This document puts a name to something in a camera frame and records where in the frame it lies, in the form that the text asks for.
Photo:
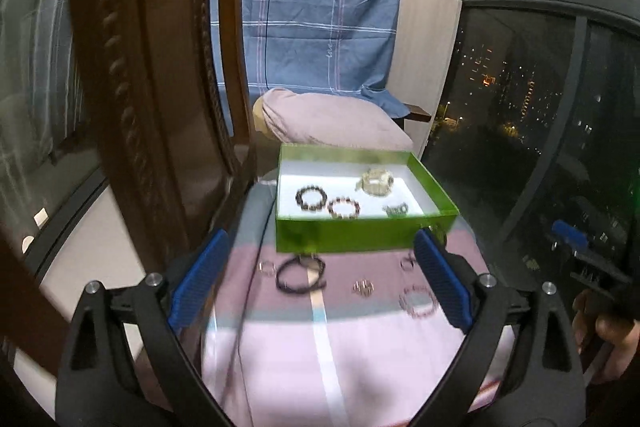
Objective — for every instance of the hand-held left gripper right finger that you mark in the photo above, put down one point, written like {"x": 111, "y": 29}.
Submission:
{"x": 445, "y": 279}

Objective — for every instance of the white wristwatch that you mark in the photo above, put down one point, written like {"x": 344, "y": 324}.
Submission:
{"x": 377, "y": 182}

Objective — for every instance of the person's right hand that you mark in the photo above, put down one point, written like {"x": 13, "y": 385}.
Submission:
{"x": 610, "y": 332}

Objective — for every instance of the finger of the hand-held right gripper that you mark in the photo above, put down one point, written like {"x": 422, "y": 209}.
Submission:
{"x": 570, "y": 233}

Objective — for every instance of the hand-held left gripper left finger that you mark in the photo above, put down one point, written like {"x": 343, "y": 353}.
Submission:
{"x": 200, "y": 279}

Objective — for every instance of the black wristband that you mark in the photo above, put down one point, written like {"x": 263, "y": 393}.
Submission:
{"x": 281, "y": 279}

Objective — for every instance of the pink striped cloth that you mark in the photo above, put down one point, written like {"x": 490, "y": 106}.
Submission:
{"x": 300, "y": 357}

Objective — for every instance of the small metal trinket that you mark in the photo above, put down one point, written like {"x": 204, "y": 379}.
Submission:
{"x": 362, "y": 288}

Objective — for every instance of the dark framed glass window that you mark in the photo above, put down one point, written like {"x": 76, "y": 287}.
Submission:
{"x": 525, "y": 132}

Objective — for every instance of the pink cushion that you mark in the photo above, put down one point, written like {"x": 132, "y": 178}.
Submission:
{"x": 340, "y": 122}

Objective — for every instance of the green cardboard box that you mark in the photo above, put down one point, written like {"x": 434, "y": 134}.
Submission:
{"x": 350, "y": 234}

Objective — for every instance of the silver bangle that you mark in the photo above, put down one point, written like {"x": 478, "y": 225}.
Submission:
{"x": 403, "y": 263}

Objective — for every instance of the carved brown wooden chair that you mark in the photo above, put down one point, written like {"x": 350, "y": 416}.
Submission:
{"x": 140, "y": 82}

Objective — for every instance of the glass door with curtain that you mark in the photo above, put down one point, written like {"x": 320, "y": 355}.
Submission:
{"x": 35, "y": 82}

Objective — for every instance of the blue plaid bed sheet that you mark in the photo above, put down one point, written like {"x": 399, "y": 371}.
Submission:
{"x": 310, "y": 32}

